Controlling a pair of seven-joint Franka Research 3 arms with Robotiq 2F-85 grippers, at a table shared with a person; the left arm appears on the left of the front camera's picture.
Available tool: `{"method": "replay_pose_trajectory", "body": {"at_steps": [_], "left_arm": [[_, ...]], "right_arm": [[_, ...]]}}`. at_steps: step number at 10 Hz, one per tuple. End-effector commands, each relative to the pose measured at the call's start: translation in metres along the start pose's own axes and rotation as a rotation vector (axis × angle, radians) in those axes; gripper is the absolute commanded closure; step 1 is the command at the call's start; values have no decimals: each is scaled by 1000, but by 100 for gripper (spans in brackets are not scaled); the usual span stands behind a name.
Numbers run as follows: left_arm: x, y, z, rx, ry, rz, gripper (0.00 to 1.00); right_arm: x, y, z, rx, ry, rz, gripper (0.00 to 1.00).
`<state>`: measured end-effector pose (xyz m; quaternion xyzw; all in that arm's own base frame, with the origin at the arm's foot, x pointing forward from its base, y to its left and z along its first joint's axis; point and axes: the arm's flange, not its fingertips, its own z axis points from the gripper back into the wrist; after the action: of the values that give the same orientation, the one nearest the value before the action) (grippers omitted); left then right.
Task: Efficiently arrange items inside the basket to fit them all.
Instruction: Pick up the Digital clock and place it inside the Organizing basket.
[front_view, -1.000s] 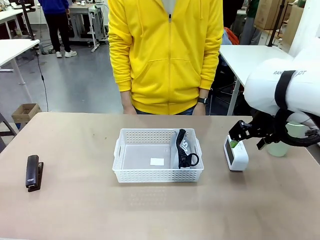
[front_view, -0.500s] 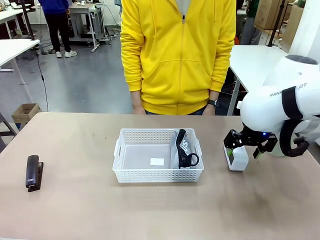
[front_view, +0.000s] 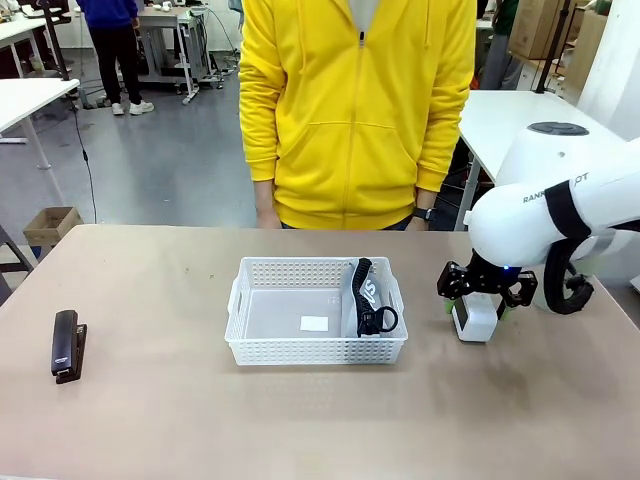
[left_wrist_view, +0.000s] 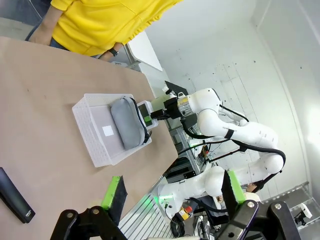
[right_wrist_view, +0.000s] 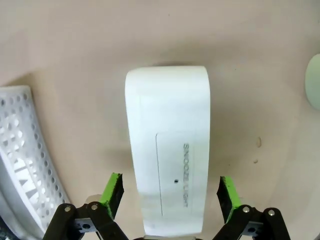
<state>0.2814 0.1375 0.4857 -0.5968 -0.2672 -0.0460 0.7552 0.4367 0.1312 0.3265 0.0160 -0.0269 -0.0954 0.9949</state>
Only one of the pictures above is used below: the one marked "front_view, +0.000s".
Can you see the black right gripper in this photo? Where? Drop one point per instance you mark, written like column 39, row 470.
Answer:
column 487, row 280

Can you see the white rectangular box device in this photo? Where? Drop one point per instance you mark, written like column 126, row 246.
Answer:
column 477, row 322

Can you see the black stapler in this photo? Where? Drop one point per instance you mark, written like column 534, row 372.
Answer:
column 65, row 345

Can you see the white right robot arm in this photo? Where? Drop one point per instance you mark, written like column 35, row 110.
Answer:
column 520, row 225

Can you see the white perforated plastic basket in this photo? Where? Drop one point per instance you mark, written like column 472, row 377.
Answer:
column 280, row 350

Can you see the person's left hand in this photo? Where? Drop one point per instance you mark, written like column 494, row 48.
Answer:
column 419, row 225

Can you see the person's right hand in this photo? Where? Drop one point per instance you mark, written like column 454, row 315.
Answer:
column 267, row 215

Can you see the black office chair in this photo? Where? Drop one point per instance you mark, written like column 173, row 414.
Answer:
column 452, row 200

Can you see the black wristwatch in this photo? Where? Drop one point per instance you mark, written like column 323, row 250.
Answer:
column 425, row 214

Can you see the large white table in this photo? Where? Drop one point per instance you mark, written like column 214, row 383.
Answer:
column 492, row 120

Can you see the white paper sticker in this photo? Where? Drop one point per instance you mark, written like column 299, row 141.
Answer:
column 314, row 324

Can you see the person in yellow hoodie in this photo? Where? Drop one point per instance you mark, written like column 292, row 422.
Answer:
column 345, row 125

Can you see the bystander in green top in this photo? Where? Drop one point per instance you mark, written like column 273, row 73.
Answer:
column 502, row 45

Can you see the black lamp pole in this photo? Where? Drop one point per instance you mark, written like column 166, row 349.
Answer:
column 550, row 50

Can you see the tall tan cardboard box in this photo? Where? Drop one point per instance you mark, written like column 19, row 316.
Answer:
column 590, row 45

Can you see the large brown cardboard box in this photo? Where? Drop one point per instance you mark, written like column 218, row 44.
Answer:
column 542, row 27

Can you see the grey workshop desk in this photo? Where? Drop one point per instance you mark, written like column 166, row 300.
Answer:
column 167, row 30

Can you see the small open cardboard box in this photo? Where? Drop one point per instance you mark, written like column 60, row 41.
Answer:
column 52, row 225

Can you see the bystander in blue top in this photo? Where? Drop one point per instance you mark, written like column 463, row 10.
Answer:
column 112, row 45

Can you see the dark folding stand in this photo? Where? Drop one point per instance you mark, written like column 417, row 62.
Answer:
column 12, row 265

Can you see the white table with leg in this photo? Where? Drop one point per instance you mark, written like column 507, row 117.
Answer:
column 27, row 97

